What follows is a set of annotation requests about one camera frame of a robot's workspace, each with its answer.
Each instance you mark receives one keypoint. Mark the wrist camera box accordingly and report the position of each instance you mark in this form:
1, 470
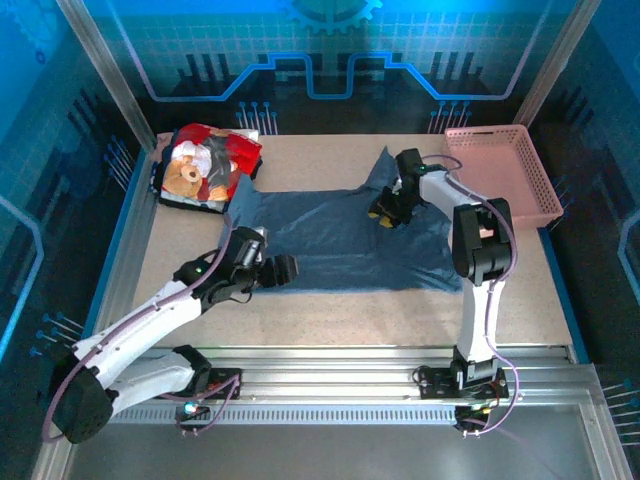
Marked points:
252, 245
396, 187

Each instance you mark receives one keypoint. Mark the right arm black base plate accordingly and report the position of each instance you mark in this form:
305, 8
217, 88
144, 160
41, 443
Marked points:
435, 387

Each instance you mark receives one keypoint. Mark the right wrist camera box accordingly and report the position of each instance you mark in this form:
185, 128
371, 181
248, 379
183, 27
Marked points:
396, 187

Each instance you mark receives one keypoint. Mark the navy t-shirt white lettering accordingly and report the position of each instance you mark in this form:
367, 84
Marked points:
156, 180

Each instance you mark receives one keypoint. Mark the black folded t-shirt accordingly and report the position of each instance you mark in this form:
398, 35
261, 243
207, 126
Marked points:
255, 167

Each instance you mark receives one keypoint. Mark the aluminium corner post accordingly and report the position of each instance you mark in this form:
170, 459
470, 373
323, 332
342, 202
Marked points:
105, 75
555, 65

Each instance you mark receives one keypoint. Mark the small controller box with LED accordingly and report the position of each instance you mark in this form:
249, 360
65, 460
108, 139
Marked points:
192, 415
467, 416

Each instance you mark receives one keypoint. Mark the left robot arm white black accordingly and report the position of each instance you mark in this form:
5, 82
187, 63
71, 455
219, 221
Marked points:
140, 320

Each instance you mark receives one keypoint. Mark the pale pink t-shirt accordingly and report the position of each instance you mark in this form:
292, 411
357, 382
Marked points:
164, 142

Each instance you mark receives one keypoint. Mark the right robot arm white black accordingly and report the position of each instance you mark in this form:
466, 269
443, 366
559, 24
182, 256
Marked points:
475, 320

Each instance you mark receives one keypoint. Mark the aluminium rail frame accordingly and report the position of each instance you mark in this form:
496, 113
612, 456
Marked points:
325, 375

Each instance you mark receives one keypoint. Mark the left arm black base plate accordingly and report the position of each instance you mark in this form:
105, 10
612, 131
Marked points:
235, 393

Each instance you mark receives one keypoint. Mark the blue t-shirt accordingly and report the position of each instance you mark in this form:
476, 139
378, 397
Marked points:
325, 235

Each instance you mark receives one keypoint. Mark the red teddy bear print t-shirt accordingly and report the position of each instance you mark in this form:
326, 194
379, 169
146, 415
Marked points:
220, 170

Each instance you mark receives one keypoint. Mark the pink plastic basket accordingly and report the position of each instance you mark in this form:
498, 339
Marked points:
500, 180

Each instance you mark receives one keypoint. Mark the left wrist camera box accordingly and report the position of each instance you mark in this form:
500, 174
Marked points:
252, 245

